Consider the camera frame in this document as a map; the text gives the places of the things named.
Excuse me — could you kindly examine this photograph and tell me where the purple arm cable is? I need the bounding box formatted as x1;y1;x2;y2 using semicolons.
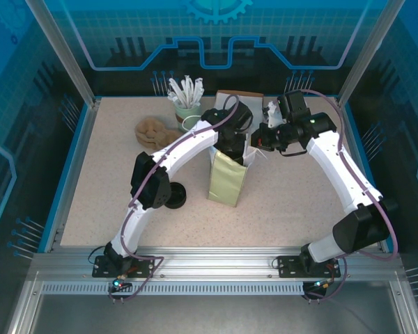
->
107;93;240;303
301;88;401;303

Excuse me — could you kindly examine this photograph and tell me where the bundle of wrapped straws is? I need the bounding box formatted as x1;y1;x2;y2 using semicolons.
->
167;74;206;109

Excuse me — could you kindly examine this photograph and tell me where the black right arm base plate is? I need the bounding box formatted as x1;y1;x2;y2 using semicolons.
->
276;255;348;279

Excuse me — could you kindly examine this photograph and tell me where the brown cardboard napkin box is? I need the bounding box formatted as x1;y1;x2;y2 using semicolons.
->
214;89;265;121

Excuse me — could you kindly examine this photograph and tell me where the mint green straw holder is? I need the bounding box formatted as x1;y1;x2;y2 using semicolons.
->
173;104;203;132

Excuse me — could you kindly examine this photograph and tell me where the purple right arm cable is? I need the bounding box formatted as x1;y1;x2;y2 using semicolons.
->
301;88;401;303

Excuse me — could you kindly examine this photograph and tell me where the aluminium frame post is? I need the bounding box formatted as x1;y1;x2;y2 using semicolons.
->
336;0;407;107
24;0;102;109

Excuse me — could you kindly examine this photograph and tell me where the green printed paper bag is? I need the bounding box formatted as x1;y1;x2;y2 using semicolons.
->
207;144;269;209

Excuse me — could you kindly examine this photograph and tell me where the stack of pulp cup carriers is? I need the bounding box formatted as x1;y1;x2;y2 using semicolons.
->
134;116;184;151

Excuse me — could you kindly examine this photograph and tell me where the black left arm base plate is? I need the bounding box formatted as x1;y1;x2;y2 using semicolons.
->
91;255;162;279

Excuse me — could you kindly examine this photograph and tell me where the slotted cable tray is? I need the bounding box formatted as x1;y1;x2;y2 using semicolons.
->
40;281;309;296

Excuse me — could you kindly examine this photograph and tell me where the stack of black cup lids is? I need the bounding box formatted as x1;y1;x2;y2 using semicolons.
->
165;181;188;210

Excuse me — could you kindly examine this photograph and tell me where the aluminium front rail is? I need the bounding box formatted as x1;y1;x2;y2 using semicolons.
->
29;246;407;279

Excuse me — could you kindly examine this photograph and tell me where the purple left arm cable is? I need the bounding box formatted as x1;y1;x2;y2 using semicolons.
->
107;93;240;303

